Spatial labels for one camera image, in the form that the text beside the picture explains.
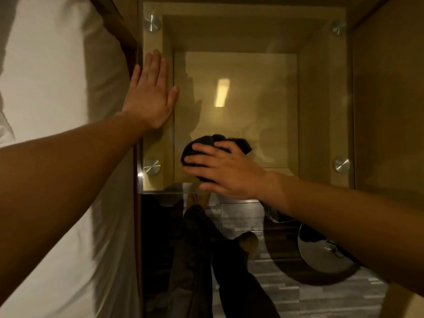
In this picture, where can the round metal glass standoff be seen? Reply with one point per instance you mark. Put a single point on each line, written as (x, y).
(341, 164)
(151, 166)
(338, 27)
(152, 23)

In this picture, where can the glass-top bedside table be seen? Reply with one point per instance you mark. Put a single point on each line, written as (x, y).
(258, 96)

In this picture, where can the person's left hand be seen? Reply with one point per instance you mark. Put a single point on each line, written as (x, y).
(149, 99)

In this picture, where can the person's right hand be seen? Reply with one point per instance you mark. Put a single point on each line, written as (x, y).
(235, 175)

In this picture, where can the black cloth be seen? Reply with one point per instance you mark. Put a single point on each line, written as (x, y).
(202, 142)

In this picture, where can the person's shoe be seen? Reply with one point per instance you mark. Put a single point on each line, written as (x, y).
(248, 243)
(198, 201)

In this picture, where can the round wooden table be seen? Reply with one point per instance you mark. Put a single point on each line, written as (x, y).
(318, 258)

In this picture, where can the person's right shoe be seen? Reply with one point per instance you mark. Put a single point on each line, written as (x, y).
(248, 243)

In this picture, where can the person's left forearm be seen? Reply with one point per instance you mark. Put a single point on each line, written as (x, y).
(49, 195)

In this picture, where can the black trash bin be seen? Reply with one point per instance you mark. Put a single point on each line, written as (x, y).
(276, 217)

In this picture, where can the person's left shoe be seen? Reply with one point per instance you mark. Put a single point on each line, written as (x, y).
(198, 201)

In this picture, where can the white bed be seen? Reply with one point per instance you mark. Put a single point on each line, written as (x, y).
(49, 96)

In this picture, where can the person's right forearm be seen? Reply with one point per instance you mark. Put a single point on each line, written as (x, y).
(347, 228)

